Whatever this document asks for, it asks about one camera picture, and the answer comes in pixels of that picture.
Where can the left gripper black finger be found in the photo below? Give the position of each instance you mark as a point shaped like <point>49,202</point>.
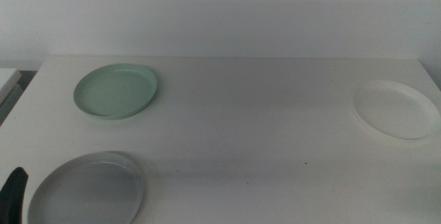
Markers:
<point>12,196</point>

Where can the grey shallow bowl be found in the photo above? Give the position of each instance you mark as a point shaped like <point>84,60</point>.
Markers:
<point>86,189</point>

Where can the pale green shallow bowl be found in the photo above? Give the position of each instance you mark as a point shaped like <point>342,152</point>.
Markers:
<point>113,91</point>

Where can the white shallow bowl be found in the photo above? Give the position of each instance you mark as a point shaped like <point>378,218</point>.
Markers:
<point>396,110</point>

